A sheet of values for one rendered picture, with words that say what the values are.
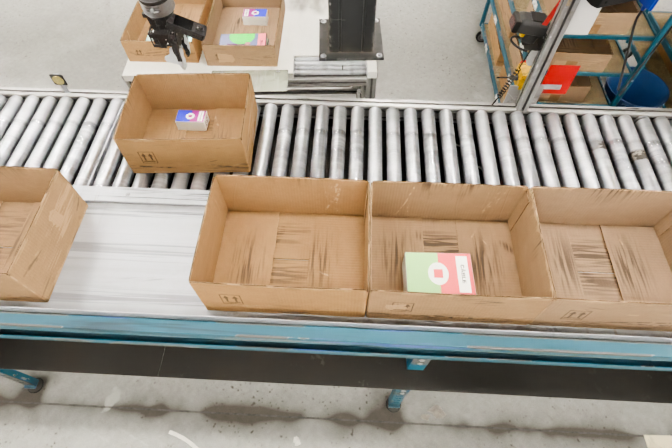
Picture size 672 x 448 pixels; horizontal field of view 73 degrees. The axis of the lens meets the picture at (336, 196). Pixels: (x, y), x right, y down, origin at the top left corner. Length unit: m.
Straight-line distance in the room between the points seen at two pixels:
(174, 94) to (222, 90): 0.17
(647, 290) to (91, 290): 1.39
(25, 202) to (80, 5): 2.61
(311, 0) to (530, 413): 1.96
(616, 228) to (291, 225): 0.88
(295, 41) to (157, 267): 1.13
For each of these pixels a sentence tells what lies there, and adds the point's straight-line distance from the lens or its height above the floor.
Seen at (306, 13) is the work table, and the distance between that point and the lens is 2.16.
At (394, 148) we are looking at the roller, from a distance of 1.60.
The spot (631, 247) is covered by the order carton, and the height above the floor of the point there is 0.89.
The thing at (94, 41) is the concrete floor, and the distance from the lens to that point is 3.62.
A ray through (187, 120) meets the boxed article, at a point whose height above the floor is 0.80.
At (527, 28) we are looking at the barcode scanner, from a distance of 1.64.
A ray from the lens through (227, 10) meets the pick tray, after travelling 2.21.
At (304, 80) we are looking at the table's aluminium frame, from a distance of 1.88.
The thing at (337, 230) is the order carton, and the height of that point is 0.89.
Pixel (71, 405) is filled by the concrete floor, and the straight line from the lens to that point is 2.26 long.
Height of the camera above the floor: 1.97
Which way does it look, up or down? 56 degrees down
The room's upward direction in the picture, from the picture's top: straight up
